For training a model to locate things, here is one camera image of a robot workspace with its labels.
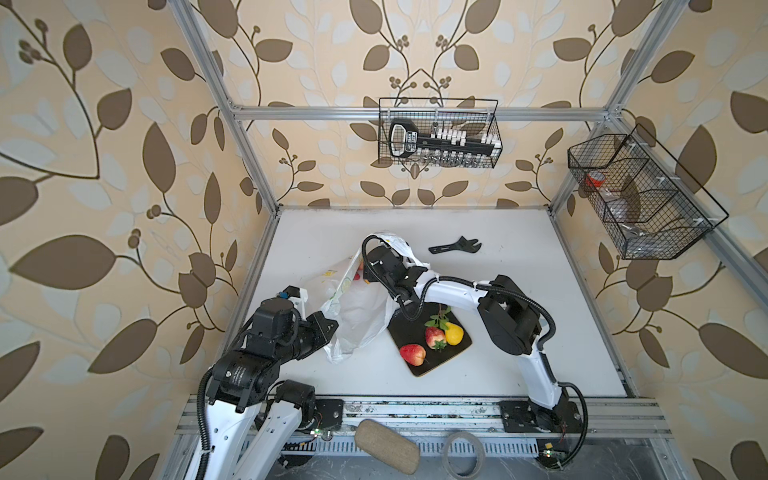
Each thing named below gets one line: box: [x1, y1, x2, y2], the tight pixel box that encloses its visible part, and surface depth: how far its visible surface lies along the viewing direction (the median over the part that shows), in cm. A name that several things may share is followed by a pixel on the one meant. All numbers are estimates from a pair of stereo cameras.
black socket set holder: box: [389, 118, 503, 159], surface depth 85 cm
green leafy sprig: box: [424, 304, 451, 330], surface depth 87 cm
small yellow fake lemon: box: [446, 322, 465, 346], surface depth 86 cm
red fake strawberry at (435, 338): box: [425, 326, 447, 353], surface depth 84 cm
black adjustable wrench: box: [428, 236, 482, 254], surface depth 110 cm
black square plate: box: [387, 303, 472, 377], surface depth 86 cm
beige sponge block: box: [354, 419, 421, 475], surface depth 69 cm
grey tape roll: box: [442, 431, 485, 480], surface depth 72 cm
